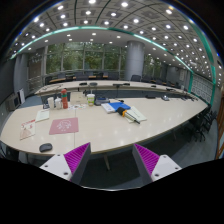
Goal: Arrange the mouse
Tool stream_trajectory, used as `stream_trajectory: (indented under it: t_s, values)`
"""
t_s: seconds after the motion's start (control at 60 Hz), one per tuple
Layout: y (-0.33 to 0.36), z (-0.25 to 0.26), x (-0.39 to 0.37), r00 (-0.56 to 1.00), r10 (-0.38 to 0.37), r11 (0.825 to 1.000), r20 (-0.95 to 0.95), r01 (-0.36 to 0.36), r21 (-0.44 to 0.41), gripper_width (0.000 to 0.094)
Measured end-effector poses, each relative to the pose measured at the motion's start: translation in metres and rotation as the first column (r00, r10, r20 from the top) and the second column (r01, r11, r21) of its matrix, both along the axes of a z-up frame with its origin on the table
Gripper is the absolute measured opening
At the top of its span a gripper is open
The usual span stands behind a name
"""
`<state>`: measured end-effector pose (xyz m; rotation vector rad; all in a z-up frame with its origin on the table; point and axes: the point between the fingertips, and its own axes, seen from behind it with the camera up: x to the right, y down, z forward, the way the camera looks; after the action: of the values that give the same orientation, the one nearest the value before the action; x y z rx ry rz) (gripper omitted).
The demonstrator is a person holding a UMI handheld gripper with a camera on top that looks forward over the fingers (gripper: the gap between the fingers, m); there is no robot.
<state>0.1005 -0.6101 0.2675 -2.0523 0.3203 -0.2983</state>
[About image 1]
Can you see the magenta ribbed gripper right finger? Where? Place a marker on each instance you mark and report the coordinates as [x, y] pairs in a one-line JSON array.
[[152, 166]]

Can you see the white notebook stack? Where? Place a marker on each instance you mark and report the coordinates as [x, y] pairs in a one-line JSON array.
[[137, 114]]

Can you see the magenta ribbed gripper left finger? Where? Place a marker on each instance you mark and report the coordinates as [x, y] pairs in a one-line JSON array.
[[69, 166]]

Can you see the grey round pillar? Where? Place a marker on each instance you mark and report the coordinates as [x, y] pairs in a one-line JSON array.
[[134, 59]]

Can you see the white green lidded cup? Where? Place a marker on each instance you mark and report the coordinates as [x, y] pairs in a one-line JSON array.
[[90, 99]]

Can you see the red orange thermos bottle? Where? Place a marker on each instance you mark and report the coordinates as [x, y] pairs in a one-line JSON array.
[[64, 98]]

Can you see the black office chair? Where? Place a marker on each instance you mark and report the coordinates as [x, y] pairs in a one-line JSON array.
[[201, 123]]

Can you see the pink mouse pad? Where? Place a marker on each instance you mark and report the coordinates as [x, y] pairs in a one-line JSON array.
[[63, 126]]

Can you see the white plastic container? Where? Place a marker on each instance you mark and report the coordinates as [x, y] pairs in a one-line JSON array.
[[58, 103]]

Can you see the white paper cup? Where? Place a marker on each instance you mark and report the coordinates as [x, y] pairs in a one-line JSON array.
[[51, 102]]

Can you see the red illustrated booklet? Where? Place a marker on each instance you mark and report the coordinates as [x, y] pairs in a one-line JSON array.
[[27, 129]]

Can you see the black computer mouse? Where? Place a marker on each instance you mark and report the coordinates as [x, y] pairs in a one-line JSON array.
[[45, 147]]

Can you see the white paper sheet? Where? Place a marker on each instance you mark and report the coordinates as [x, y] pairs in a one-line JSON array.
[[42, 115]]

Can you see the blue folder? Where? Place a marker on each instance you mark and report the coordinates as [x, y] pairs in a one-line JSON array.
[[116, 105]]

